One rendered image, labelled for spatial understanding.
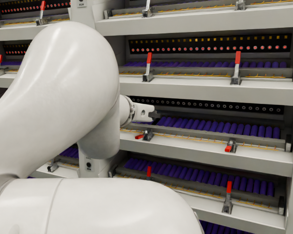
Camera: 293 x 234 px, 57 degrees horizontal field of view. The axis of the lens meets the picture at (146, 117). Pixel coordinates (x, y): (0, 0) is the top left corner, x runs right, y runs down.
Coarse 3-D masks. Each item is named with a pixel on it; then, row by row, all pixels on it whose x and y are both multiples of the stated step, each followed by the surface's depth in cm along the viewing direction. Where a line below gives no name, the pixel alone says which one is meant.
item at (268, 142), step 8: (128, 128) 95; (136, 128) 94; (144, 128) 92; (152, 128) 91; (160, 128) 89; (168, 128) 89; (176, 128) 88; (168, 136) 87; (192, 136) 85; (200, 136) 84; (208, 136) 83; (216, 136) 82; (224, 136) 81; (232, 136) 80; (240, 136) 79; (248, 136) 79; (256, 136) 78; (256, 144) 77; (264, 144) 76; (272, 144) 75; (280, 144) 74
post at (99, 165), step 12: (72, 0) 89; (96, 0) 87; (108, 0) 93; (72, 12) 90; (84, 12) 88; (108, 36) 95; (120, 36) 102; (120, 48) 103; (84, 168) 101; (96, 168) 98
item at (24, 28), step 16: (16, 0) 122; (32, 0) 118; (48, 0) 115; (64, 0) 111; (16, 16) 125; (32, 16) 119; (48, 16) 103; (64, 16) 100; (0, 32) 107; (16, 32) 104; (32, 32) 100
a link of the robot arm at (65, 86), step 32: (64, 32) 22; (96, 32) 25; (32, 64) 21; (64, 64) 20; (96, 64) 22; (32, 96) 19; (64, 96) 20; (96, 96) 22; (0, 128) 18; (32, 128) 19; (64, 128) 21; (0, 160) 19; (32, 160) 22
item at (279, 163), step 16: (208, 112) 94; (224, 112) 92; (240, 112) 89; (256, 112) 88; (288, 128) 84; (128, 144) 91; (144, 144) 88; (160, 144) 85; (176, 144) 84; (192, 144) 83; (208, 144) 82; (224, 144) 81; (288, 144) 73; (192, 160) 83; (208, 160) 80; (224, 160) 78; (240, 160) 75; (256, 160) 73; (272, 160) 71; (288, 160) 71; (288, 176) 71
